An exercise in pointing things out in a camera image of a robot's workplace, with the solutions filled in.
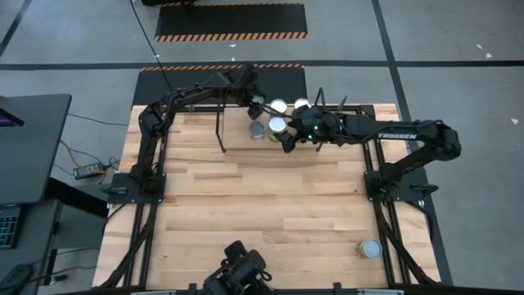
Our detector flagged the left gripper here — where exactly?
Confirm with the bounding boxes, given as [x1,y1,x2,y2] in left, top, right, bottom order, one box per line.
[238,62,268,121]

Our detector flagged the black floor mat hazard stripe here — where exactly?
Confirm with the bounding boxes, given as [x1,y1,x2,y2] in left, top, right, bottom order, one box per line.
[154,2,309,43]
[132,63,309,106]

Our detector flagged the black table frame rails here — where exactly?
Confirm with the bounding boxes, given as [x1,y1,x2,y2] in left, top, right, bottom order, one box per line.
[97,104,441,295]

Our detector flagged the pasta print tin can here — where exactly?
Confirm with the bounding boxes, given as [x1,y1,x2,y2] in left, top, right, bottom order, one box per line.
[355,238,384,261]

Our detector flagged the black device with cable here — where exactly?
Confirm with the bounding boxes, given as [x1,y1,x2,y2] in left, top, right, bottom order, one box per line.
[200,240,273,295]

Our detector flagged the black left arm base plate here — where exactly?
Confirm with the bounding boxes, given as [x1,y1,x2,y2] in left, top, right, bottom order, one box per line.
[106,171,167,205]

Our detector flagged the thin black hanging cable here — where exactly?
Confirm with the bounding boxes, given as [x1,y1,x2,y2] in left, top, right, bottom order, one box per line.
[129,0,175,92]

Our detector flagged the black computer mouse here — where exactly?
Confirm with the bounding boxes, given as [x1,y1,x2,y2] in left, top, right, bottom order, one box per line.
[0,264,34,293]

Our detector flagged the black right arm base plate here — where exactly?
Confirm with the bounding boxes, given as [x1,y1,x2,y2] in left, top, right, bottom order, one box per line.
[364,170,439,202]

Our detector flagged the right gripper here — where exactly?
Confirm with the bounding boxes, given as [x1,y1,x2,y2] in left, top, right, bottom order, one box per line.
[261,104,343,154]

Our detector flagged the computer screen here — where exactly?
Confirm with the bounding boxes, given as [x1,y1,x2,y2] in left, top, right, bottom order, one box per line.
[0,107,25,128]

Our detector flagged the dark grey desk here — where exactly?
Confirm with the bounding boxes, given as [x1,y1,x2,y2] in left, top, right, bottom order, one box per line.
[0,93,73,206]

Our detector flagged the black power adapter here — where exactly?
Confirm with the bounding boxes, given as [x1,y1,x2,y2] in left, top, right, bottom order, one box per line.
[73,162,106,181]

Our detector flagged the backlit keyboard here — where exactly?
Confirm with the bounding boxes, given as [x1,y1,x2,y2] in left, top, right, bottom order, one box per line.
[0,204,21,250]

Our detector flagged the yellow floor cable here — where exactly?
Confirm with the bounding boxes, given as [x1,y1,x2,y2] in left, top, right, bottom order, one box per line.
[59,138,85,170]

